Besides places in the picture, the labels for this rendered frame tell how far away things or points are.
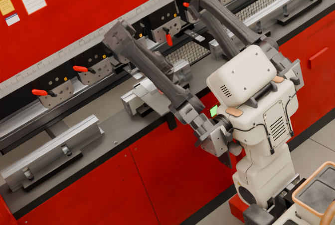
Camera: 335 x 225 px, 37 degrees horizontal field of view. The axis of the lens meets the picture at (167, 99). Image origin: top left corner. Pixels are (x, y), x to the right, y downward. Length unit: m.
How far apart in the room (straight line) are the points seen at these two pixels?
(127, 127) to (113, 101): 1.67
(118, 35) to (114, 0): 0.48
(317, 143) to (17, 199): 1.92
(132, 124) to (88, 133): 0.22
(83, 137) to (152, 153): 0.36
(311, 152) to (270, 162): 1.29
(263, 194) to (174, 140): 0.64
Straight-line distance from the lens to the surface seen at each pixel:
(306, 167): 3.27
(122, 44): 1.74
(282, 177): 2.22
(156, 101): 2.36
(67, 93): 2.27
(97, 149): 2.42
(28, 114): 2.64
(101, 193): 2.52
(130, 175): 2.55
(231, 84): 1.79
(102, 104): 4.15
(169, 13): 2.39
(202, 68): 2.69
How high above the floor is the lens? 2.45
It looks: 38 degrees down
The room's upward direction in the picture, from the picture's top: 17 degrees counter-clockwise
